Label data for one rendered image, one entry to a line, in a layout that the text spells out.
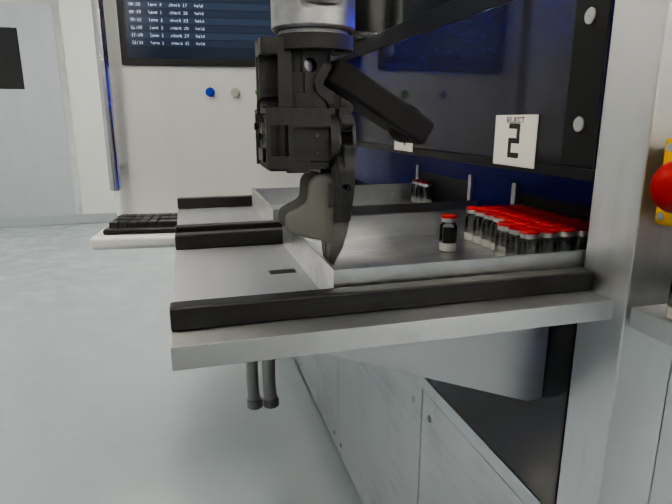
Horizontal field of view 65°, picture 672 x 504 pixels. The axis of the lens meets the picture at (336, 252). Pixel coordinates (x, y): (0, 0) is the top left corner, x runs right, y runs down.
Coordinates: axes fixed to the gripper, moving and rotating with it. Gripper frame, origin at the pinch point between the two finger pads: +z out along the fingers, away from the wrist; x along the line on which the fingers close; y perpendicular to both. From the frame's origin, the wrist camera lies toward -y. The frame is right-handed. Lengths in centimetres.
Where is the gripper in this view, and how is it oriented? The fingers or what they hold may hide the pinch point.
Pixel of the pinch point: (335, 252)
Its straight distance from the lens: 53.0
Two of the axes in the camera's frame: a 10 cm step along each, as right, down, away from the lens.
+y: -9.6, 0.6, -2.6
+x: 2.7, 2.3, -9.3
